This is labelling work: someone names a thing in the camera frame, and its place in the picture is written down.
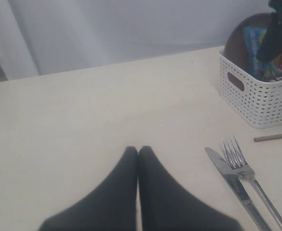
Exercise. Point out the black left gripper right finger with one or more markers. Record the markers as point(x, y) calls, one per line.
point(167, 206)

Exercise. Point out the silver table knife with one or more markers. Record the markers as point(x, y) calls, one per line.
point(234, 183)

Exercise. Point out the wooden chopstick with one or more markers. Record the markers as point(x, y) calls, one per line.
point(268, 138)

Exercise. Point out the white curtain backdrop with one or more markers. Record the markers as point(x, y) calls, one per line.
point(40, 37)

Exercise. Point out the white perforated plastic basket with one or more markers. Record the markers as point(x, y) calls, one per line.
point(258, 103)

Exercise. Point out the brown round plate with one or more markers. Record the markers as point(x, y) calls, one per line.
point(235, 49)

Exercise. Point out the blue chips bag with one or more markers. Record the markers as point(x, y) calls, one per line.
point(267, 72)

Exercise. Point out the silver metal fork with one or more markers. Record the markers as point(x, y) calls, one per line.
point(236, 160)

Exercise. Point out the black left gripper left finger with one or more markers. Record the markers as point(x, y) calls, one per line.
point(111, 206)

